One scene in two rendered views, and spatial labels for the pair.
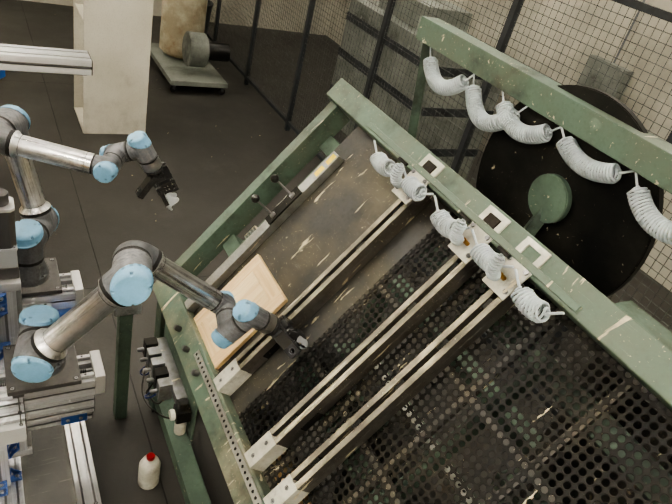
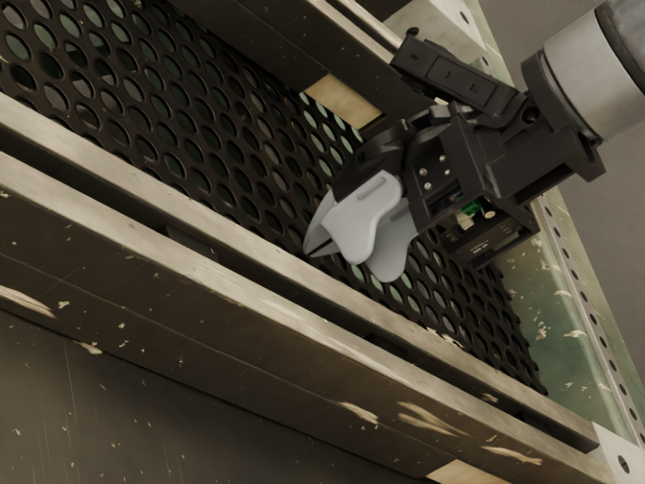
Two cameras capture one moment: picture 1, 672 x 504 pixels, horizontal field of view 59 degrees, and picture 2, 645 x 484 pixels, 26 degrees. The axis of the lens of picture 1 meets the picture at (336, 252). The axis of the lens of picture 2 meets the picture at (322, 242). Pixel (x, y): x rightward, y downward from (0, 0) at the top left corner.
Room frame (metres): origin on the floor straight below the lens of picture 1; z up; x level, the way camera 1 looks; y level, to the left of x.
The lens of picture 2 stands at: (2.16, 0.23, 1.98)
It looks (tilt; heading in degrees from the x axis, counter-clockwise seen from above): 55 degrees down; 202
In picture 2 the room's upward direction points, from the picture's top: straight up
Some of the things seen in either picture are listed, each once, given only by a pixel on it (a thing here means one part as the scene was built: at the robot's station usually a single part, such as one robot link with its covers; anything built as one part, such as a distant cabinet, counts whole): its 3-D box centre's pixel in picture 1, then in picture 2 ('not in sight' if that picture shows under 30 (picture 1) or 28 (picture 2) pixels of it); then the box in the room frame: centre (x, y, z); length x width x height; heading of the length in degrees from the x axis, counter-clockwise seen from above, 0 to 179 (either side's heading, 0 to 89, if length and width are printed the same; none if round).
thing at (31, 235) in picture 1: (27, 240); not in sight; (1.78, 1.16, 1.20); 0.13 x 0.12 x 0.14; 11
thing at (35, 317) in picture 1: (39, 328); not in sight; (1.36, 0.86, 1.20); 0.13 x 0.12 x 0.14; 24
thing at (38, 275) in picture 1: (27, 265); not in sight; (1.77, 1.16, 1.09); 0.15 x 0.15 x 0.10
